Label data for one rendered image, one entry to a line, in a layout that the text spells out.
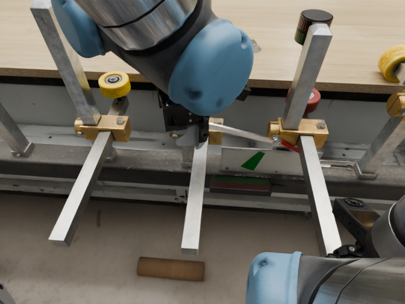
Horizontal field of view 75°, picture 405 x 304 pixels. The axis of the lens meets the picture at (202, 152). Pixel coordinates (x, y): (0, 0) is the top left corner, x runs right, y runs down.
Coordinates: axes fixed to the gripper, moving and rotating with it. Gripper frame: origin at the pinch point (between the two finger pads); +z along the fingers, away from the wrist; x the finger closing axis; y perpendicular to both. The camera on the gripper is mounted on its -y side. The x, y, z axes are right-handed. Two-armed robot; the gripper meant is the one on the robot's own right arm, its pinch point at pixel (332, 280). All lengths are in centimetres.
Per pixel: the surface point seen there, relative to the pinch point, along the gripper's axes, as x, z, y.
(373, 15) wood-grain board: 34, -7, -93
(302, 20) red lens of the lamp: -6.7, -27.5, -37.4
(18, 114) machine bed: -95, 16, -54
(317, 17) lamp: -4.2, -28.1, -37.4
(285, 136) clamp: -4.9, -2.9, -31.6
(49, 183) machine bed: -107, 66, -57
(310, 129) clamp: 0.8, -4.4, -32.7
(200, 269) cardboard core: -25, 75, -23
